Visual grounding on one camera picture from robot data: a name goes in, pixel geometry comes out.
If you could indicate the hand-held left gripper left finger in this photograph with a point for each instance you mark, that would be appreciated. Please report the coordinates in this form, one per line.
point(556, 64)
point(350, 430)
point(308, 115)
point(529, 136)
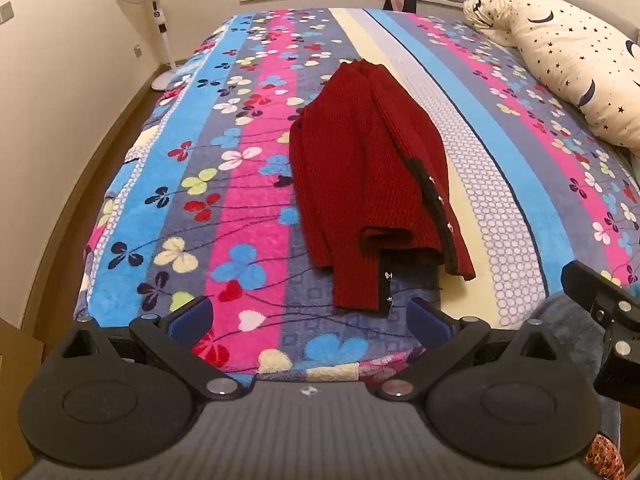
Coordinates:
point(190, 321)

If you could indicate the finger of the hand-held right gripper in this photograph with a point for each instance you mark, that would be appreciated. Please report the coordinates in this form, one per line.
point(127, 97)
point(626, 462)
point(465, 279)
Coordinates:
point(607, 305)

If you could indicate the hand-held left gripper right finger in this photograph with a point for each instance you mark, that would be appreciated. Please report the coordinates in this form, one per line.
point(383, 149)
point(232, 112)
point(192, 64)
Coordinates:
point(429, 321)

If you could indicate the red knit sweater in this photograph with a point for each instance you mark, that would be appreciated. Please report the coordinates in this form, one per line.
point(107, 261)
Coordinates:
point(370, 160)

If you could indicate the dark cloth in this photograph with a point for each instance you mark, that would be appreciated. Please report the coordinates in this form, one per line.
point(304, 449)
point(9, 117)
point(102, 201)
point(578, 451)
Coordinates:
point(575, 325)

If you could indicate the orange patterned clothing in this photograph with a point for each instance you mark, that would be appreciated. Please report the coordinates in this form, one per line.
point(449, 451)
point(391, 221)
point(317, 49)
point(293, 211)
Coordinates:
point(602, 457)

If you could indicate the floral striped blanket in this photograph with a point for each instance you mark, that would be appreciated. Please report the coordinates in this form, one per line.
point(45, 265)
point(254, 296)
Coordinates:
point(240, 170)

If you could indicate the wooden furniture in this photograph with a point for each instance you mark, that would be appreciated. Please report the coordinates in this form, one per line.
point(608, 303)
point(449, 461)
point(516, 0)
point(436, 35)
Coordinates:
point(17, 360)

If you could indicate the star and moon print pillow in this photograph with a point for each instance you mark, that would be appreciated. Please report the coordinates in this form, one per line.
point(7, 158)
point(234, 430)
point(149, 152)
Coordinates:
point(570, 55)

